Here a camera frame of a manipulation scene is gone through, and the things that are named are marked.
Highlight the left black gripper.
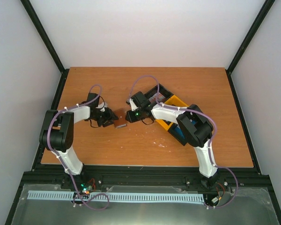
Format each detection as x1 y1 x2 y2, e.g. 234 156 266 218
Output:
91 108 118 128

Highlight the brown leather card holder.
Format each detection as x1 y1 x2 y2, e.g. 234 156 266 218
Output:
114 108 127 128

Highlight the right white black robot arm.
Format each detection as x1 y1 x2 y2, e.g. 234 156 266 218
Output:
126 89 219 190

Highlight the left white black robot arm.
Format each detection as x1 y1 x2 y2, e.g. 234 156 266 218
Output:
39 93 118 189

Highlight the red white card stack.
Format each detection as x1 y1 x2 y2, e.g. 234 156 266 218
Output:
149 93 166 103

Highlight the black bin with red cards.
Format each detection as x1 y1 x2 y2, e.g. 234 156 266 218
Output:
144 84 173 103

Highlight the yellow card bin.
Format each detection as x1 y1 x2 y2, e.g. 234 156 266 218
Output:
152 95 188 131

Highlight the black bin with blue cards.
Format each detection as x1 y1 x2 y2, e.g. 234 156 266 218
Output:
168 123 187 146

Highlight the blue card stack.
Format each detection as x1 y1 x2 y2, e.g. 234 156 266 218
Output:
174 126 184 139

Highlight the left electronics board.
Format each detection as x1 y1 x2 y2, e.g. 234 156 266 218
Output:
81 178 96 194

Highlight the right electronics connector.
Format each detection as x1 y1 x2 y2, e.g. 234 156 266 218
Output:
211 182 225 205

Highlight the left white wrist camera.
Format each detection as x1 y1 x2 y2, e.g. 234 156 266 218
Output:
96 102 108 112

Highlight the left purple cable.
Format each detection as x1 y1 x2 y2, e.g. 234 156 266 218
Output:
47 84 110 210

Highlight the purple cable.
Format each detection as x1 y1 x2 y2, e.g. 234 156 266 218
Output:
127 75 239 210
47 84 110 210

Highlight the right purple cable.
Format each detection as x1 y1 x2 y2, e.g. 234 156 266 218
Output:
127 75 239 210

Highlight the light blue cable duct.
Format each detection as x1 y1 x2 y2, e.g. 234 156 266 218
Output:
27 190 204 204

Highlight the black aluminium frame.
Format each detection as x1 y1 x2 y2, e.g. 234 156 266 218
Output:
6 0 281 225

